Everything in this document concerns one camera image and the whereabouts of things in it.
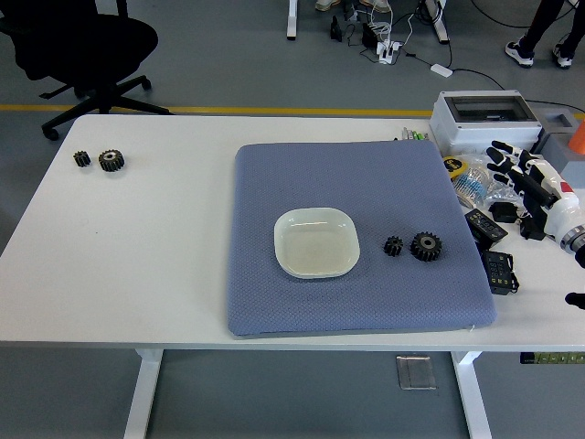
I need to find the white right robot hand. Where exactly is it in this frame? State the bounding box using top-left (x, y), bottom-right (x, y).
top-left (485, 139), bottom-right (584, 240)

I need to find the large black gear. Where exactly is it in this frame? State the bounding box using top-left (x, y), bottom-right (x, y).
top-left (409, 230), bottom-right (445, 263)
top-left (98, 148), bottom-right (126, 174)

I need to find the grey plastic box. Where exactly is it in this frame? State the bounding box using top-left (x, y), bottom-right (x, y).
top-left (532, 112), bottom-right (585, 188)

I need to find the clear bag of parts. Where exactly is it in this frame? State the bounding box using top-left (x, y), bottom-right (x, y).
top-left (465, 154), bottom-right (527, 207)

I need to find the orange object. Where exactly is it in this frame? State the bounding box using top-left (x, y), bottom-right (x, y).
top-left (568, 121), bottom-right (585, 156)

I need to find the black digital controller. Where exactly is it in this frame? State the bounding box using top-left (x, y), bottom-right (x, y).
top-left (480, 249), bottom-right (522, 296)
top-left (463, 208), bottom-right (509, 242)

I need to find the bag of blue resistors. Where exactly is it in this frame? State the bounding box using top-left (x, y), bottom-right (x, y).
top-left (452, 165), bottom-right (493, 207)

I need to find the yellow tape measure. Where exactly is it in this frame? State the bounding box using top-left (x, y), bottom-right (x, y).
top-left (441, 155), bottom-right (470, 179)

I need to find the black desk control panel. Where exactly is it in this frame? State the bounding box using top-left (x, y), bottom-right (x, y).
top-left (519, 351), bottom-right (585, 366)

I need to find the person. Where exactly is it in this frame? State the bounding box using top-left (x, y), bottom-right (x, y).
top-left (505, 0), bottom-right (585, 70)
top-left (314, 0), bottom-right (392, 14)

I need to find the white table leg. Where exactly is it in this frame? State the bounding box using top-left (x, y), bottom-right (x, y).
top-left (450, 350), bottom-right (494, 439)
top-left (122, 349), bottom-right (165, 439)

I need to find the blue-grey woven mat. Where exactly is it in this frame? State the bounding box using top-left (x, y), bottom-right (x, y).
top-left (224, 140), bottom-right (498, 340)

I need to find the white desk leg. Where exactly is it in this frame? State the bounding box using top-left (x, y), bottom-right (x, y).
top-left (286, 0), bottom-right (299, 40)
top-left (424, 0), bottom-right (452, 45)

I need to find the metal floor plate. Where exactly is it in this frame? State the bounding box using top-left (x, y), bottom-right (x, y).
top-left (395, 354), bottom-right (438, 391)

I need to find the white power strip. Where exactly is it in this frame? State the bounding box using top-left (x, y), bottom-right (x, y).
top-left (375, 39), bottom-right (403, 65)

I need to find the white square dish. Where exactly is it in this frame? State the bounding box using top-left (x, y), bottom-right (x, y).
top-left (272, 207), bottom-right (362, 281)

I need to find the black office chair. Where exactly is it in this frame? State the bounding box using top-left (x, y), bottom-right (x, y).
top-left (0, 0), bottom-right (177, 142)

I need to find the grey electrical enclosure box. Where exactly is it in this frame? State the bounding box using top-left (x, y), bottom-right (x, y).
top-left (430, 90), bottom-right (545, 152)

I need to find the black floor cable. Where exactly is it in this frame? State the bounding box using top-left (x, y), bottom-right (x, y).
top-left (450, 67), bottom-right (585, 112)

